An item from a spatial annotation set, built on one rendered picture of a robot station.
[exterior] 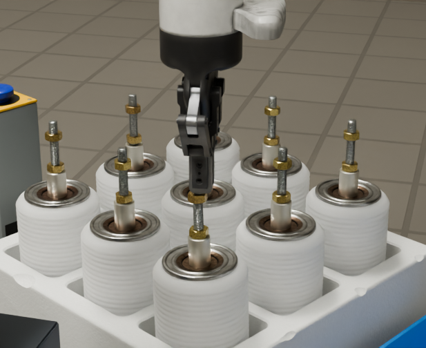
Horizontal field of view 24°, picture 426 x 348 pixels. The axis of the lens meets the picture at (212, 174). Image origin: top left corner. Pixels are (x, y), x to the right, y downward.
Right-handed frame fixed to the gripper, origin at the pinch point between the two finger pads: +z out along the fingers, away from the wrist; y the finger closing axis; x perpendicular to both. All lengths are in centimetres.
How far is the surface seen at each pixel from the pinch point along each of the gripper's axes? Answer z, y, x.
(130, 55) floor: 35, -155, -41
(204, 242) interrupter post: 7.2, 0.8, 0.4
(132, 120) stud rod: 3.9, -23.4, -11.8
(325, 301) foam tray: 17.1, -6.5, 12.3
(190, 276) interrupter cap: 9.5, 3.6, -0.6
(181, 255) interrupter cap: 9.8, -0.9, -2.2
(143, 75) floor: 35, -139, -34
